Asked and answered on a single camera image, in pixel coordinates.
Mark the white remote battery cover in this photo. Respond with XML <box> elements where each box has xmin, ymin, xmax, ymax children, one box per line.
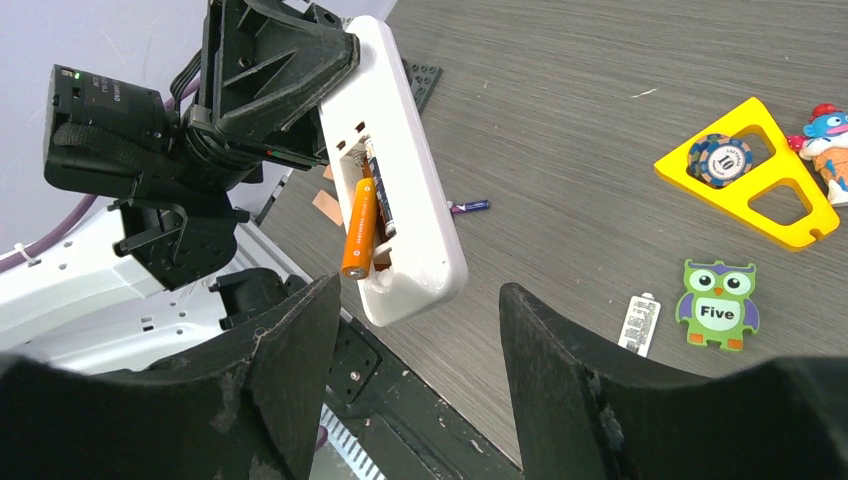
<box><xmin>617</xmin><ymin>292</ymin><xmax>661</xmax><ymax>358</ymax></box>

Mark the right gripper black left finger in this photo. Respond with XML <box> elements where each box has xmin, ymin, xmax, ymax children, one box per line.
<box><xmin>1</xmin><ymin>274</ymin><xmax>340</xmax><ymax>479</ymax></box>

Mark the white remote control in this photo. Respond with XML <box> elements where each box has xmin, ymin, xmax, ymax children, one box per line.
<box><xmin>319</xmin><ymin>15</ymin><xmax>468</xmax><ymax>327</ymax></box>

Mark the yellow triangular toy block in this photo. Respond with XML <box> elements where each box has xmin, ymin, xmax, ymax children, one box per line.
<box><xmin>654</xmin><ymin>97</ymin><xmax>840</xmax><ymax>251</ymax></box>

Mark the wooden block upper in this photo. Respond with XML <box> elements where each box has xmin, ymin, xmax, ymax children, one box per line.
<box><xmin>312</xmin><ymin>190</ymin><xmax>344</xmax><ymax>226</ymax></box>

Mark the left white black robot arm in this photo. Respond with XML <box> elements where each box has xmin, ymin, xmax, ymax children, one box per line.
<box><xmin>1</xmin><ymin>1</ymin><xmax>361</xmax><ymax>352</ymax></box>

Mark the small red blue figurine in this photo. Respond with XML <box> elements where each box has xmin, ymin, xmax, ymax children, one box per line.
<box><xmin>786</xmin><ymin>103</ymin><xmax>847</xmax><ymax>207</ymax></box>

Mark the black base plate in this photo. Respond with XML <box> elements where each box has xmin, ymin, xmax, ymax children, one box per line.
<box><xmin>320</xmin><ymin>319</ymin><xmax>523</xmax><ymax>479</ymax></box>

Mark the grey lego baseplate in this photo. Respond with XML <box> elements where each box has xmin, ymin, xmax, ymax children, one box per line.
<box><xmin>402</xmin><ymin>59</ymin><xmax>443</xmax><ymax>113</ymax></box>

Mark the green monster toy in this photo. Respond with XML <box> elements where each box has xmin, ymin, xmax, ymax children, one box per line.
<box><xmin>675</xmin><ymin>259</ymin><xmax>761</xmax><ymax>352</ymax></box>

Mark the dark small battery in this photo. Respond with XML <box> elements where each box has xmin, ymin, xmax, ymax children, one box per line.
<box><xmin>365</xmin><ymin>137</ymin><xmax>396</xmax><ymax>238</ymax></box>

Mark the blue poker chip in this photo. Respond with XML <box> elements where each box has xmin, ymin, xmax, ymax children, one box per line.
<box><xmin>687</xmin><ymin>133</ymin><xmax>754</xmax><ymax>189</ymax></box>

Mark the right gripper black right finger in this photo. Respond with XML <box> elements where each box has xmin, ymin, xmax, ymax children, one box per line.
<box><xmin>499</xmin><ymin>283</ymin><xmax>847</xmax><ymax>479</ymax></box>

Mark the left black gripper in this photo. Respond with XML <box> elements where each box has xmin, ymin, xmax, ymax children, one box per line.
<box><xmin>178</xmin><ymin>1</ymin><xmax>360</xmax><ymax>191</ymax></box>

